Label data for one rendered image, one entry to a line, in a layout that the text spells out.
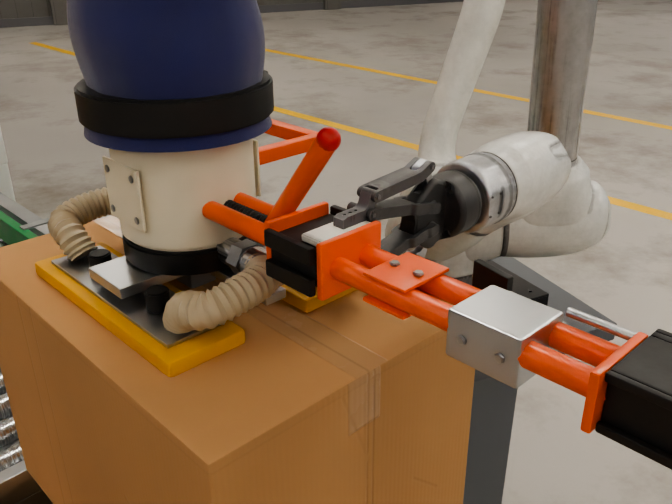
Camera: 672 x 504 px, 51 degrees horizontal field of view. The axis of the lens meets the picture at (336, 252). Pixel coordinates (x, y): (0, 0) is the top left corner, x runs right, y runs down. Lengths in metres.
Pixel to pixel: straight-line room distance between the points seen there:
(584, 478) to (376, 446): 1.52
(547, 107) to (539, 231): 0.24
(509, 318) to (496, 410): 1.10
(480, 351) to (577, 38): 0.86
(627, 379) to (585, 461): 1.85
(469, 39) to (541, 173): 0.29
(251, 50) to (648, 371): 0.51
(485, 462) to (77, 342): 1.13
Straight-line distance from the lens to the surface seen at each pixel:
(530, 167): 0.88
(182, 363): 0.75
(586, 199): 1.45
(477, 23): 1.10
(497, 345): 0.55
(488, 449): 1.72
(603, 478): 2.31
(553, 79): 1.36
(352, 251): 0.67
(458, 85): 1.08
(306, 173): 0.68
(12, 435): 1.64
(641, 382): 0.50
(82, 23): 0.79
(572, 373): 0.53
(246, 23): 0.79
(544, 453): 2.34
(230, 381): 0.74
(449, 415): 0.92
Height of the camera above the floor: 1.50
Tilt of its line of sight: 26 degrees down
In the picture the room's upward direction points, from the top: straight up
